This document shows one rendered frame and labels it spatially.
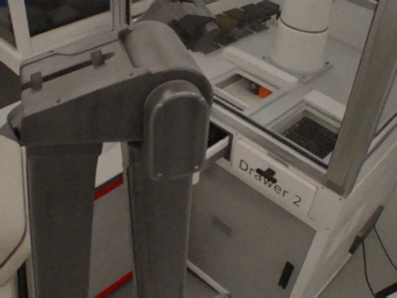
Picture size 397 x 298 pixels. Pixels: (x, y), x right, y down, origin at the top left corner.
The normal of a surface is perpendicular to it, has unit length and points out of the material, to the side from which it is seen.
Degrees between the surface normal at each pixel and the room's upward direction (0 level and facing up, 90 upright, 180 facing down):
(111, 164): 0
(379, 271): 0
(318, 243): 90
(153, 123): 90
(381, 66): 90
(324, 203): 90
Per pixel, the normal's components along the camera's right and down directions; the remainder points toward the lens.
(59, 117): 0.33, 0.62
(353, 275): 0.07, -0.77
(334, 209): -0.69, 0.43
